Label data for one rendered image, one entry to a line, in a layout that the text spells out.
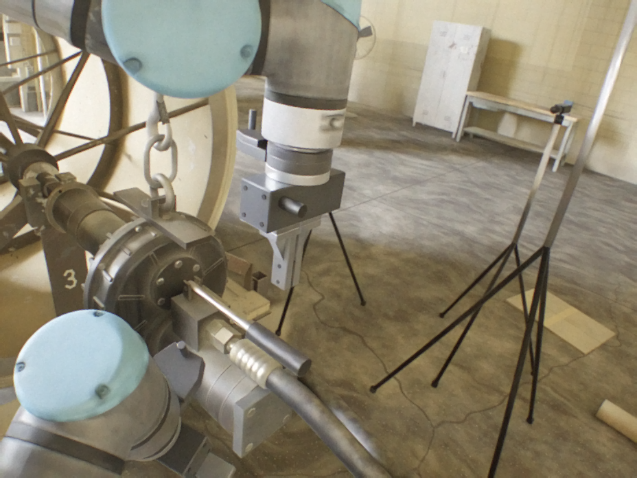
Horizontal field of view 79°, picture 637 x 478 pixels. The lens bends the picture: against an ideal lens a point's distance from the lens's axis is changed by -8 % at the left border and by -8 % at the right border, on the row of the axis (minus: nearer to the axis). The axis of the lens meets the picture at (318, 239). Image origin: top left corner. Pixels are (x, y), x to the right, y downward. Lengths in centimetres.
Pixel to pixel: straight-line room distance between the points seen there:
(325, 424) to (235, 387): 17
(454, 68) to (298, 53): 767
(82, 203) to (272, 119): 74
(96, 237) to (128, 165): 162
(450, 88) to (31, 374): 793
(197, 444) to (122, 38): 40
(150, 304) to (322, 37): 57
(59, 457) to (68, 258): 114
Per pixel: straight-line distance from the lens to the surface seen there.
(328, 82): 43
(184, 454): 51
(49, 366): 35
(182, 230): 72
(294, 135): 44
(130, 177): 254
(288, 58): 42
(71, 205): 113
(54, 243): 140
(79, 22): 29
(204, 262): 83
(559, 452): 213
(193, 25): 27
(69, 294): 150
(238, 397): 70
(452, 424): 198
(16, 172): 150
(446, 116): 810
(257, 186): 45
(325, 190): 50
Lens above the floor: 140
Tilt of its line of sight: 27 degrees down
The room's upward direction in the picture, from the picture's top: 9 degrees clockwise
